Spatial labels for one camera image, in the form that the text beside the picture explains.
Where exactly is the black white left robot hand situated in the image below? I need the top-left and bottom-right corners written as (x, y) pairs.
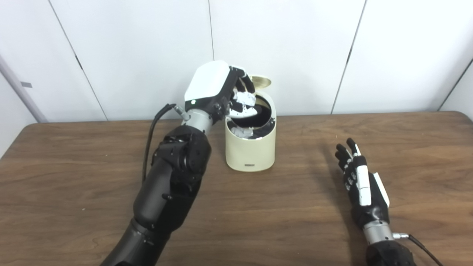
top-left (184, 60), bottom-right (259, 120)

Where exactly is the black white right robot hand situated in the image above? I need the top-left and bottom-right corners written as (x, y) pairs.
top-left (335, 138), bottom-right (390, 229)

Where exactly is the grey wall post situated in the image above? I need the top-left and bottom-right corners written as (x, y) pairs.
top-left (0, 55), bottom-right (48, 123)

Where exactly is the cream-colored bin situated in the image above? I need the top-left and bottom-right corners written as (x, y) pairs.
top-left (225, 91), bottom-right (277, 172)

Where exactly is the cream round bin lid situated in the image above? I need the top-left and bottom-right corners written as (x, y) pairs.
top-left (249, 75), bottom-right (272, 89)

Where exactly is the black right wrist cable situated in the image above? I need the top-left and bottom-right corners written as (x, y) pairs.
top-left (392, 232), bottom-right (444, 266)

